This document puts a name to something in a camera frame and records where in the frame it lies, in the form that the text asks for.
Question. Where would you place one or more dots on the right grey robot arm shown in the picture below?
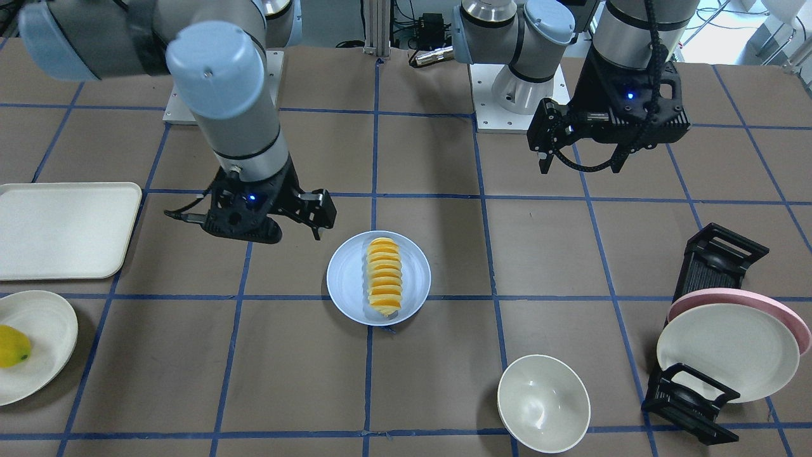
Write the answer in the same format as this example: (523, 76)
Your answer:
(215, 52)

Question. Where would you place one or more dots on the yellow lemon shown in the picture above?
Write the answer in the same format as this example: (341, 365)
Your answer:
(16, 346)

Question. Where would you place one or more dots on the cream plate with lemon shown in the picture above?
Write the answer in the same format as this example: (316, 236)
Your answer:
(49, 322)

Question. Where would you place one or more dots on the blue plate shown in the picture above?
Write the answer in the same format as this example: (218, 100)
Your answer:
(349, 283)

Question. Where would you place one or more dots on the cream plate in rack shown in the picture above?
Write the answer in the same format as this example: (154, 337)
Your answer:
(742, 348)

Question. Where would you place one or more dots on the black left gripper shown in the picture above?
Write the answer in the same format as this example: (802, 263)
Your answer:
(599, 81)

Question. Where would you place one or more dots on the white serving tray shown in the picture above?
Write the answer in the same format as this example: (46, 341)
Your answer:
(66, 230)

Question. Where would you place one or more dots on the aluminium frame post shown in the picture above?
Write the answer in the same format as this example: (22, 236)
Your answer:
(376, 28)

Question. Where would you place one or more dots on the yellow ridged bread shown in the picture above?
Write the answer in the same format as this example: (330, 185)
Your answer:
(383, 270)

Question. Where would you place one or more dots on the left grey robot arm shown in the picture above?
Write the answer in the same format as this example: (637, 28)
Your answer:
(531, 39)

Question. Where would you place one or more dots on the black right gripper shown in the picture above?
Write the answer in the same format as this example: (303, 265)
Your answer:
(287, 188)

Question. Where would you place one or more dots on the pink plate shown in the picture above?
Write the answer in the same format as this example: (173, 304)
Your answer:
(770, 306)

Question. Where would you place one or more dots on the cream ceramic bowl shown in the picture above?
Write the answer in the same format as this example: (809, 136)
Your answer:
(543, 404)

